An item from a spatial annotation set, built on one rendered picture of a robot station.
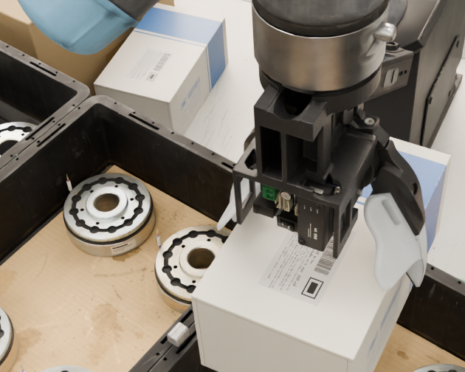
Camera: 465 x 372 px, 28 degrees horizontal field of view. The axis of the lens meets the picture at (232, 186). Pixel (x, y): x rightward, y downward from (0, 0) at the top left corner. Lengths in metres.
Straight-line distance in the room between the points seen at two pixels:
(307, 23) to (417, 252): 0.22
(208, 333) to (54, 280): 0.41
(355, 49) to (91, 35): 0.17
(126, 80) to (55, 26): 0.76
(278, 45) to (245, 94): 0.93
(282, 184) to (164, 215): 0.55
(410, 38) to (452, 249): 0.30
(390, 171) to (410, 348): 0.41
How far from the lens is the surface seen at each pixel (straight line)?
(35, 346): 1.01
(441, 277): 0.91
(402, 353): 0.98
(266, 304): 0.63
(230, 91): 1.43
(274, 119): 0.51
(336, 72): 0.50
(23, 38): 1.31
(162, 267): 1.01
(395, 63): 0.62
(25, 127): 1.19
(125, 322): 1.01
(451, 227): 1.26
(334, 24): 0.48
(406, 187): 0.61
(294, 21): 0.48
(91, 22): 0.57
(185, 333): 0.86
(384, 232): 0.62
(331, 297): 0.64
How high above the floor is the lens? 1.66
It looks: 48 degrees down
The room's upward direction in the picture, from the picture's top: 5 degrees counter-clockwise
